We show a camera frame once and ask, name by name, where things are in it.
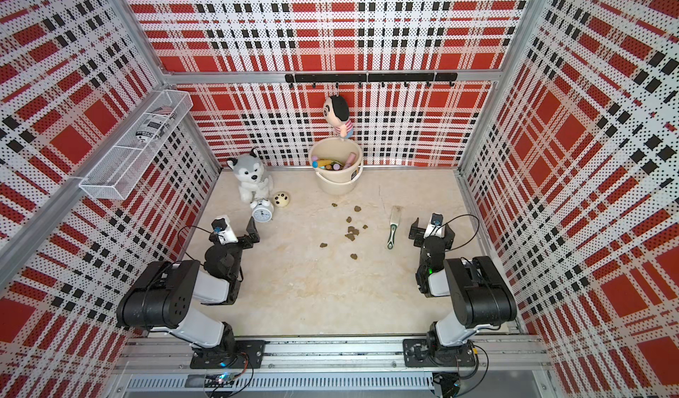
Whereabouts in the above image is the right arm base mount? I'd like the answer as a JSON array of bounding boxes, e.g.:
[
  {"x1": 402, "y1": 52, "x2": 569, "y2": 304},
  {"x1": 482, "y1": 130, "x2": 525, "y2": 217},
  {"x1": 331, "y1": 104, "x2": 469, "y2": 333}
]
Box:
[{"x1": 402, "y1": 323, "x2": 477, "y2": 370}]

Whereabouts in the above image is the doll with black hat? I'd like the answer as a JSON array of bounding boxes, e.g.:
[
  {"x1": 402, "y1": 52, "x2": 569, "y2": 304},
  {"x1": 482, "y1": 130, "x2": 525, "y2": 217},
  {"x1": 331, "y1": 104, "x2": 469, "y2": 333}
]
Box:
[{"x1": 323, "y1": 96, "x2": 354, "y2": 139}]

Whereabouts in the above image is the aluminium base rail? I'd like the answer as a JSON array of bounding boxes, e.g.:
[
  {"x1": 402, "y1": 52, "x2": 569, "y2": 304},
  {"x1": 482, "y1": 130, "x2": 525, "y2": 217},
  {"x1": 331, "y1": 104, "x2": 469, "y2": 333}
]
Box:
[{"x1": 104, "y1": 334, "x2": 558, "y2": 397}]

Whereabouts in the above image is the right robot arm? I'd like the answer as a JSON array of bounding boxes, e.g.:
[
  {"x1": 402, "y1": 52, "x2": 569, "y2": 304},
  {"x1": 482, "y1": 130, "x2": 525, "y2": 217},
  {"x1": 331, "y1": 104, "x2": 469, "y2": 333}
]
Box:
[{"x1": 408, "y1": 213, "x2": 517, "y2": 351}]

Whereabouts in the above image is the white alarm clock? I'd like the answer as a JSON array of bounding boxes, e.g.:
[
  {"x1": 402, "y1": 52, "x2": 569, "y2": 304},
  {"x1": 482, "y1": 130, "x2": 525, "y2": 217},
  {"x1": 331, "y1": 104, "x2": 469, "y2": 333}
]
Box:
[{"x1": 250, "y1": 199, "x2": 275, "y2": 223}]

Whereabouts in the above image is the grey white husky plush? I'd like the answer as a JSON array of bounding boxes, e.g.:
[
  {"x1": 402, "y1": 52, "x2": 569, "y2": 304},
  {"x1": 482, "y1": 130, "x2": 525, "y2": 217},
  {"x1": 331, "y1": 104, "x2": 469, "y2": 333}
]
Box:
[{"x1": 226, "y1": 148, "x2": 274, "y2": 204}]

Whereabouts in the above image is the purple square trowel pink handle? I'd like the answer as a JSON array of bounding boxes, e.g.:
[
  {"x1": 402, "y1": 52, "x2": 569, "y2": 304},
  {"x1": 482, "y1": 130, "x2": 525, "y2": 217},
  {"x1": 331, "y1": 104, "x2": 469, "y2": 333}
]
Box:
[{"x1": 344, "y1": 152, "x2": 357, "y2": 168}]

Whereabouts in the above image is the can in shelf basket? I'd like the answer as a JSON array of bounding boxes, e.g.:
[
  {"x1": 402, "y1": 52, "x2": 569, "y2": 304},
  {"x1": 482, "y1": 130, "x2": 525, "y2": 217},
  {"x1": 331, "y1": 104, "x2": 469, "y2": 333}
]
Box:
[{"x1": 135, "y1": 106, "x2": 174, "y2": 143}]

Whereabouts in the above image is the beige plastic bucket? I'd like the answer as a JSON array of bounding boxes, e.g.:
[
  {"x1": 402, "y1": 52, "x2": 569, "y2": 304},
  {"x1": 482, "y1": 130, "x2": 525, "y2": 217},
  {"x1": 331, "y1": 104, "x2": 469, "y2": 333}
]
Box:
[{"x1": 309, "y1": 137, "x2": 364, "y2": 196}]

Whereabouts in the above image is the green circuit board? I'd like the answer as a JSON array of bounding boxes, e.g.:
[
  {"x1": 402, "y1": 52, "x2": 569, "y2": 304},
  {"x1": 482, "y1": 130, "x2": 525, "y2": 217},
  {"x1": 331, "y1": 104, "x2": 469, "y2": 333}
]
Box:
[{"x1": 203, "y1": 373, "x2": 234, "y2": 389}]

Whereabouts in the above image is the black hook rail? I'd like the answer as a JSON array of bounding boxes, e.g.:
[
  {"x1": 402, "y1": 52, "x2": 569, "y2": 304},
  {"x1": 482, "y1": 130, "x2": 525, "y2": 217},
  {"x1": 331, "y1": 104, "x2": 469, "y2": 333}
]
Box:
[{"x1": 284, "y1": 72, "x2": 459, "y2": 86}]

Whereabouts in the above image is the white brush green handle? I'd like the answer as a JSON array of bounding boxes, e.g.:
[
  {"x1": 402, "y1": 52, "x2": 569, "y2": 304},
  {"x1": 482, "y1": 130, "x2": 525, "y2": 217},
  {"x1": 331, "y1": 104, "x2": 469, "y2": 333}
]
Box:
[{"x1": 387, "y1": 205, "x2": 402, "y2": 249}]

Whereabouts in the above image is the panda face squishy ball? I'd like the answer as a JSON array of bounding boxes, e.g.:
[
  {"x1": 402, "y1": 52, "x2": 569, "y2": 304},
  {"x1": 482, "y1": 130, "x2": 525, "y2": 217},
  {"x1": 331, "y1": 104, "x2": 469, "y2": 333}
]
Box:
[{"x1": 273, "y1": 192, "x2": 291, "y2": 208}]

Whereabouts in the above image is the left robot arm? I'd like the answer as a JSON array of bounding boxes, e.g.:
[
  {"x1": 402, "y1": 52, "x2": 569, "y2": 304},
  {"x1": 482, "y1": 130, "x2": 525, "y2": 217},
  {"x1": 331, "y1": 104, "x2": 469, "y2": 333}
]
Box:
[{"x1": 116, "y1": 216, "x2": 260, "y2": 354}]

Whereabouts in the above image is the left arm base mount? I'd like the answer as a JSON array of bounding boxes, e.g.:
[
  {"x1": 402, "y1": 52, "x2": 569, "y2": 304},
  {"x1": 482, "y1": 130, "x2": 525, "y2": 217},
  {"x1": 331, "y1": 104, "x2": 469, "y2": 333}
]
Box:
[{"x1": 190, "y1": 322, "x2": 266, "y2": 370}]

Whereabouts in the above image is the green trowel yellow handle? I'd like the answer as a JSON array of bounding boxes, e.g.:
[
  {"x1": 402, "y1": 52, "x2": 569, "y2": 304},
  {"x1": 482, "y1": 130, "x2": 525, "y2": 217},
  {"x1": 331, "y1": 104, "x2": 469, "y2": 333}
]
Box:
[{"x1": 314, "y1": 159, "x2": 340, "y2": 170}]

